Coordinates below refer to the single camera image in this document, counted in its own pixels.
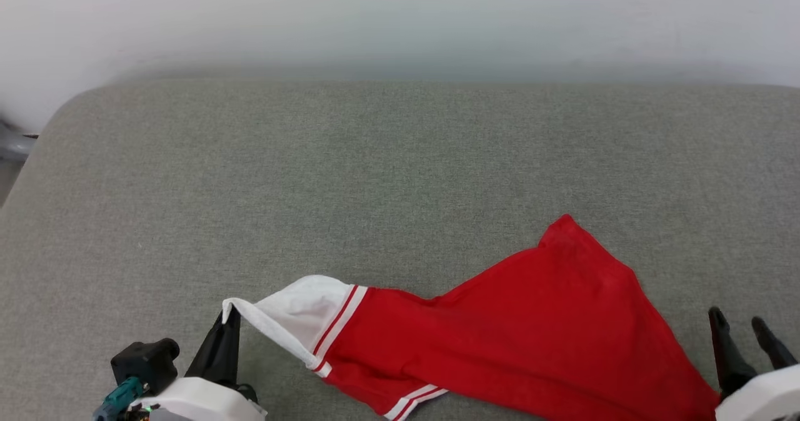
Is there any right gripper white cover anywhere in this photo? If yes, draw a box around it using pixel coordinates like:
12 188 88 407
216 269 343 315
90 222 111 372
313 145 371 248
707 306 800 421

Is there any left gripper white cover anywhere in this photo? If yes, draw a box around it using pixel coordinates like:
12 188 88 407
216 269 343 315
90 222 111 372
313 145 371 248
128 307 268 421

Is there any red and white shirt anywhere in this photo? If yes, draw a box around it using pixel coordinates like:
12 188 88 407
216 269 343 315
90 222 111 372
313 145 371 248
222 214 721 421

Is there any grey fabric sofa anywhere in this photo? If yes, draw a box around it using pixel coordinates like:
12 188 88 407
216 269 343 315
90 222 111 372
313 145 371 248
0 77 800 421

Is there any grey rounded object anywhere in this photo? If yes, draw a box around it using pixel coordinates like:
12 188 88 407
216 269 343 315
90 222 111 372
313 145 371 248
0 117 39 163

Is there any teal cable connector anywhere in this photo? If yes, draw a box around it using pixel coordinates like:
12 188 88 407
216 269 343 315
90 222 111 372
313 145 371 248
92 376 149 421

